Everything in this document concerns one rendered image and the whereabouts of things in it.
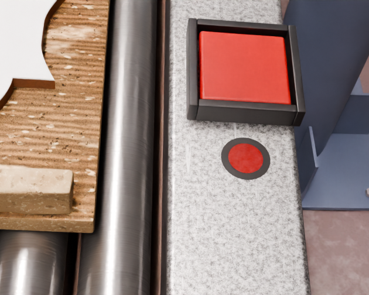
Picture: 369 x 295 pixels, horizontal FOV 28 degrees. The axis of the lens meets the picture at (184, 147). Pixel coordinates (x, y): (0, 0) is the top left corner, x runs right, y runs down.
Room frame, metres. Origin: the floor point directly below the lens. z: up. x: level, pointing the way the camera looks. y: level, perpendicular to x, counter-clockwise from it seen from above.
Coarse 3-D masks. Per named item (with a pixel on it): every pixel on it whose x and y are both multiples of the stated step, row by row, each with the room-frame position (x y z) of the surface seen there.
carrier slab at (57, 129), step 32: (96, 0) 0.35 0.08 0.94; (64, 32) 0.32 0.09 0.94; (96, 32) 0.33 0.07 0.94; (64, 64) 0.29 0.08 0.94; (96, 64) 0.30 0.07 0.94; (32, 96) 0.26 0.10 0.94; (64, 96) 0.27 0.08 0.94; (96, 96) 0.27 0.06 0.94; (0, 128) 0.24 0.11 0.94; (32, 128) 0.24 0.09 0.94; (64, 128) 0.25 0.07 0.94; (96, 128) 0.25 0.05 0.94; (0, 160) 0.21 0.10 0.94; (32, 160) 0.22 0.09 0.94; (64, 160) 0.22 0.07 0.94; (96, 160) 0.23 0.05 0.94; (96, 192) 0.21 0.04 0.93; (0, 224) 0.18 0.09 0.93; (32, 224) 0.18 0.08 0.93; (64, 224) 0.18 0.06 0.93
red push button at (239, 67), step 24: (216, 48) 0.34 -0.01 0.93; (240, 48) 0.34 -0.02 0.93; (264, 48) 0.35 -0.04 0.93; (216, 72) 0.32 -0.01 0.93; (240, 72) 0.32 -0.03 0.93; (264, 72) 0.32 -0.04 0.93; (216, 96) 0.30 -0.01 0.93; (240, 96) 0.30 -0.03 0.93; (264, 96) 0.30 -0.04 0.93; (288, 96) 0.31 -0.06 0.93
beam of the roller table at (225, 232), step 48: (192, 0) 0.39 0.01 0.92; (240, 0) 0.40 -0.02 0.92; (192, 144) 0.27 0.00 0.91; (288, 144) 0.28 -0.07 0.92; (192, 192) 0.23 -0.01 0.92; (240, 192) 0.24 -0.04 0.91; (288, 192) 0.24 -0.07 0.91; (192, 240) 0.20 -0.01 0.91; (240, 240) 0.20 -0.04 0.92; (288, 240) 0.21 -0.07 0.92; (192, 288) 0.17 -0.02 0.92; (240, 288) 0.17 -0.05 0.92; (288, 288) 0.18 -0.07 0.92
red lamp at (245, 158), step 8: (240, 144) 0.27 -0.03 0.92; (248, 144) 0.27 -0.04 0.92; (232, 152) 0.27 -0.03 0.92; (240, 152) 0.27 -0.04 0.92; (248, 152) 0.27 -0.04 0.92; (256, 152) 0.27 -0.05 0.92; (232, 160) 0.26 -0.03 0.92; (240, 160) 0.26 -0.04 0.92; (248, 160) 0.26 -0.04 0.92; (256, 160) 0.26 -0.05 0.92; (240, 168) 0.25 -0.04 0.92; (248, 168) 0.26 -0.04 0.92; (256, 168) 0.26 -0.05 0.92
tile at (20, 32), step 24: (0, 0) 0.33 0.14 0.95; (24, 0) 0.33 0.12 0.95; (48, 0) 0.34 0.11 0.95; (0, 24) 0.31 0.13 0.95; (24, 24) 0.31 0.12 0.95; (0, 48) 0.29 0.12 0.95; (24, 48) 0.29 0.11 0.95; (0, 72) 0.27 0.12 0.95; (24, 72) 0.27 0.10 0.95; (48, 72) 0.28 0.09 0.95; (0, 96) 0.25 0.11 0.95
